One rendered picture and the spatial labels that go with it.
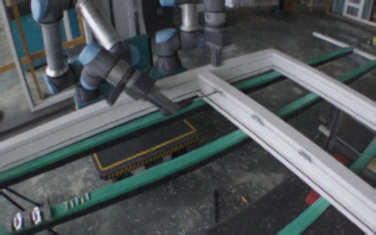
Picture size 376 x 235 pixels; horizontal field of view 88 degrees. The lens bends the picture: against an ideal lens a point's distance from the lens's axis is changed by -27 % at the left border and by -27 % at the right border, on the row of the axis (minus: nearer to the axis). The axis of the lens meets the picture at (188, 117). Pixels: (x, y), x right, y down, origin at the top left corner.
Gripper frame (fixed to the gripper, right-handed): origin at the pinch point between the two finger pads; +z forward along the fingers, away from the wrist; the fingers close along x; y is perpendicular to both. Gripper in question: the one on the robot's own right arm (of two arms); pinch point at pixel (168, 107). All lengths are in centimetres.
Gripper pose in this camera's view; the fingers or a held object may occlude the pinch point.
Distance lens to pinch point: 77.4
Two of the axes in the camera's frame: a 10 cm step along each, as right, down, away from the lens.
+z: 7.8, 5.4, 3.1
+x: -4.1, 0.7, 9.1
